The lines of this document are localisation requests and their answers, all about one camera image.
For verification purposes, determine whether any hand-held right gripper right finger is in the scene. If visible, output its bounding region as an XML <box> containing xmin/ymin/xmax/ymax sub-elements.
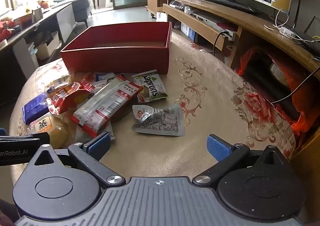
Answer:
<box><xmin>192</xmin><ymin>134</ymin><xmax>288</xmax><ymax>188</ymax></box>

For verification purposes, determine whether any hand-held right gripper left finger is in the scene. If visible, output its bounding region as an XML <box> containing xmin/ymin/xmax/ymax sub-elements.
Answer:
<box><xmin>32</xmin><ymin>132</ymin><xmax>126</xmax><ymax>188</ymax></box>

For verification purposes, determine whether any dark blue snack packet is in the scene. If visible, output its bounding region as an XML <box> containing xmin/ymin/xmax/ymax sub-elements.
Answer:
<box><xmin>22</xmin><ymin>93</ymin><xmax>49</xmax><ymax>125</ymax></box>

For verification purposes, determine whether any long red white snack packet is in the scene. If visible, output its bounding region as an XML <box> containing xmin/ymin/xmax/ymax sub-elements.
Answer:
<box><xmin>70</xmin><ymin>75</ymin><xmax>144</xmax><ymax>138</ymax></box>

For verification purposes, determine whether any yellow steamed cake packet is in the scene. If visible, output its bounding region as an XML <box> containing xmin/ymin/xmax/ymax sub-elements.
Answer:
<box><xmin>27</xmin><ymin>113</ymin><xmax>72</xmax><ymax>149</ymax></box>

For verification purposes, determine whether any red chip bag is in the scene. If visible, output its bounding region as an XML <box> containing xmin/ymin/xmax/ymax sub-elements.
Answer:
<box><xmin>46</xmin><ymin>78</ymin><xmax>96</xmax><ymax>115</ymax></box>

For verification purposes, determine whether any silver snack packet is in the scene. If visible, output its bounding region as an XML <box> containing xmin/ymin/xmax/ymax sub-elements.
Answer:
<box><xmin>132</xmin><ymin>104</ymin><xmax>186</xmax><ymax>137</ymax></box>

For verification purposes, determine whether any blue sausage packet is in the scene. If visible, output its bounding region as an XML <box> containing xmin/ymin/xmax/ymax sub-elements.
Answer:
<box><xmin>95</xmin><ymin>72</ymin><xmax>118</xmax><ymax>84</ymax></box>

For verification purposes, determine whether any green white snack packet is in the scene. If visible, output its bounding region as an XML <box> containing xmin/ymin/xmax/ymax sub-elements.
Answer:
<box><xmin>132</xmin><ymin>69</ymin><xmax>169</xmax><ymax>103</ymax></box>

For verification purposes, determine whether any red cardboard box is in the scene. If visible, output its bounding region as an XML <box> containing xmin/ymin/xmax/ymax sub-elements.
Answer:
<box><xmin>60</xmin><ymin>22</ymin><xmax>173</xmax><ymax>75</ymax></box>

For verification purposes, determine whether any floral beige tablecloth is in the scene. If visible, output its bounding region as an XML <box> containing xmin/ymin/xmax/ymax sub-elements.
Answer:
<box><xmin>9</xmin><ymin>32</ymin><xmax>297</xmax><ymax>179</ymax></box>

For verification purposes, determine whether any grey white panel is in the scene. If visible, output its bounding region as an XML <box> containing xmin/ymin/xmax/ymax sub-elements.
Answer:
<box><xmin>12</xmin><ymin>38</ymin><xmax>39</xmax><ymax>80</ymax></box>

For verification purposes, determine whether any orange plastic bag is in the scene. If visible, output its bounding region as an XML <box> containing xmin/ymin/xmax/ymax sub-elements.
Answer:
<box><xmin>235</xmin><ymin>46</ymin><xmax>320</xmax><ymax>137</ymax></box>

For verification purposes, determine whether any open cardboard box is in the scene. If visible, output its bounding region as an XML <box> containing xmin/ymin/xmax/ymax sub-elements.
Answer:
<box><xmin>35</xmin><ymin>33</ymin><xmax>62</xmax><ymax>61</ymax></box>

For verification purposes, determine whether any dark long counter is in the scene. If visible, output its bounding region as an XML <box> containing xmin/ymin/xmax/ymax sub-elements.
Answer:
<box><xmin>0</xmin><ymin>1</ymin><xmax>73</xmax><ymax>106</ymax></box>

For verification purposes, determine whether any pile of red packets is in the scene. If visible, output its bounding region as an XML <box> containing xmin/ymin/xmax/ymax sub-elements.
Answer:
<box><xmin>0</xmin><ymin>19</ymin><xmax>22</xmax><ymax>39</ymax></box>

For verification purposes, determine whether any blue white box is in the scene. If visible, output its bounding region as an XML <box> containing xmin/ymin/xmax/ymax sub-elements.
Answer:
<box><xmin>180</xmin><ymin>22</ymin><xmax>197</xmax><ymax>42</ymax></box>

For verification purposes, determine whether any dark red folder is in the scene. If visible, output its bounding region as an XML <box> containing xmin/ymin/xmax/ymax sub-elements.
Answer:
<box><xmin>217</xmin><ymin>22</ymin><xmax>238</xmax><ymax>31</ymax></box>

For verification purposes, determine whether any white media player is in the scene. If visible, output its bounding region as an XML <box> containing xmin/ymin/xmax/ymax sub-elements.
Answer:
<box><xmin>185</xmin><ymin>7</ymin><xmax>237</xmax><ymax>39</ymax></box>

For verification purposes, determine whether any white cabinet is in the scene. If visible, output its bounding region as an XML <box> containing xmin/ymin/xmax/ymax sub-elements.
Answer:
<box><xmin>56</xmin><ymin>3</ymin><xmax>77</xmax><ymax>43</ymax></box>

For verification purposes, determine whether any wooden television cabinet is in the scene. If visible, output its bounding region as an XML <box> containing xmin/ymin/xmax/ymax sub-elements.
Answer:
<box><xmin>147</xmin><ymin>0</ymin><xmax>320</xmax><ymax>219</ymax></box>

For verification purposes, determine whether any white power adapter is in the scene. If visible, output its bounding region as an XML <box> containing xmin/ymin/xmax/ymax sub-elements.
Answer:
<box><xmin>279</xmin><ymin>27</ymin><xmax>297</xmax><ymax>38</ymax></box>

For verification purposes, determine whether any grey armchair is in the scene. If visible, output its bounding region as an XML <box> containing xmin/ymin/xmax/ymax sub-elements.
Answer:
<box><xmin>72</xmin><ymin>0</ymin><xmax>92</xmax><ymax>28</ymax></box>

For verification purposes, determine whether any white plastic bag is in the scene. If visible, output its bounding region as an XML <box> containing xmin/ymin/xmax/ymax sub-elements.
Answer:
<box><xmin>155</xmin><ymin>11</ymin><xmax>167</xmax><ymax>24</ymax></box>

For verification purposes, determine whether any black router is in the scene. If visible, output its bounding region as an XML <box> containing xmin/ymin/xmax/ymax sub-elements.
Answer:
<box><xmin>291</xmin><ymin>0</ymin><xmax>320</xmax><ymax>49</ymax></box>

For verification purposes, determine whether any black cable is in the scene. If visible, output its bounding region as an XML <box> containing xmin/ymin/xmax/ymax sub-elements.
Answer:
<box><xmin>212</xmin><ymin>31</ymin><xmax>228</xmax><ymax>54</ymax></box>

